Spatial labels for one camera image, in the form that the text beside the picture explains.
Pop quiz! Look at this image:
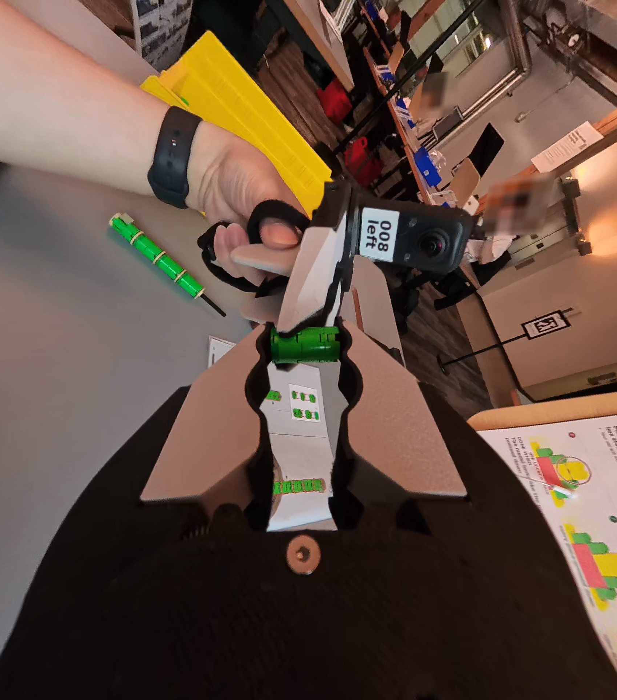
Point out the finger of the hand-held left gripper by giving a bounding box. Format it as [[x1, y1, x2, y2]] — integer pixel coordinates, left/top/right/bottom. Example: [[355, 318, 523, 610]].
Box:
[[277, 225, 355, 337]]

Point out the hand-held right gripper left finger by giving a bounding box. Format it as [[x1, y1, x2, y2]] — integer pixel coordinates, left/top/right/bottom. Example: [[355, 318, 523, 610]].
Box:
[[140, 323, 276, 531]]

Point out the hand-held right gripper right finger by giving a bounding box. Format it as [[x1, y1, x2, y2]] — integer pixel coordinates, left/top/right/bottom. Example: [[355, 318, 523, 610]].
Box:
[[333, 320, 469, 531]]

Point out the person's left forearm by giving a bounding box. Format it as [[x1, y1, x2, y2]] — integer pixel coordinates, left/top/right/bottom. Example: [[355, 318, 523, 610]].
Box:
[[0, 0, 178, 192]]

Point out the grey desk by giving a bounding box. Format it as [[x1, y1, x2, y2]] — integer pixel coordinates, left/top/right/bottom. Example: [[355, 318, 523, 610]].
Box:
[[0, 0, 403, 700]]

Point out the person's left hand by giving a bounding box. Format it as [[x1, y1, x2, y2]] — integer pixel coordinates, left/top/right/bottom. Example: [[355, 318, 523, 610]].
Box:
[[185, 121, 312, 271]]

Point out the red container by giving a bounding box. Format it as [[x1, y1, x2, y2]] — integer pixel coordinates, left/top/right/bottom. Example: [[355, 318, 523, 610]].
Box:
[[343, 137, 387, 187], [316, 77, 354, 125]]

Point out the building instruction booklet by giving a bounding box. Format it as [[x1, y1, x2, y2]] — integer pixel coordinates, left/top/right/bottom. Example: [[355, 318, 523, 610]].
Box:
[[207, 335, 337, 532]]

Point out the yellow plastic bin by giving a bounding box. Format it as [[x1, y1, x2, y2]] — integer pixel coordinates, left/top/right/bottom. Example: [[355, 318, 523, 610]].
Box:
[[140, 30, 333, 217]]

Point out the green brick bamboo stalk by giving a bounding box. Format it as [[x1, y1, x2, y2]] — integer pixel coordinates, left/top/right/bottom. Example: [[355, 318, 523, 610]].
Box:
[[109, 212, 227, 318]]

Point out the white document stand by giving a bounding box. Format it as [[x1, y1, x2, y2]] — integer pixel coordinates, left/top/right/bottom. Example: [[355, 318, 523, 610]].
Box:
[[467, 391, 617, 433]]

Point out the black wristband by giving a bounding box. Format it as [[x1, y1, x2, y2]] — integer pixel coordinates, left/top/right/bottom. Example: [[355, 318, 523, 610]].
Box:
[[147, 105, 204, 210]]

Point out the marker sign on pole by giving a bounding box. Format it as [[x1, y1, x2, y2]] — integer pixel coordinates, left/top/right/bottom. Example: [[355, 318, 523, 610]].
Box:
[[438, 309, 573, 376]]

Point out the printed instruction sheet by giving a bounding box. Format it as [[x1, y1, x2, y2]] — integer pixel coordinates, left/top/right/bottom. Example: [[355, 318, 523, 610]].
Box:
[[477, 409, 617, 700]]

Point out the white paper notice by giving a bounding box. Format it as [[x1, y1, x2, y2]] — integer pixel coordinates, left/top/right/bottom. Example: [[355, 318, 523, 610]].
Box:
[[531, 121, 604, 173]]

